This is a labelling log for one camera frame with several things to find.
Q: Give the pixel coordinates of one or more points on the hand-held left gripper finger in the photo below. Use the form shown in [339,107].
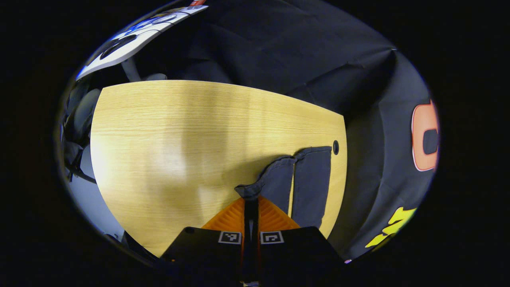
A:
[247,223]
[255,223]

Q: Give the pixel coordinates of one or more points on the dark grey jeans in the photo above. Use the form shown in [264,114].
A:
[310,183]

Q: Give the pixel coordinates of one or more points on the black backdrop cloth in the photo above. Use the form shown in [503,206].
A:
[279,40]

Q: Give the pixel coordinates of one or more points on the grey chair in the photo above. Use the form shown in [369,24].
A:
[85,107]

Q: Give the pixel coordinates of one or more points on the white printed board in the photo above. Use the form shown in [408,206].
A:
[151,30]

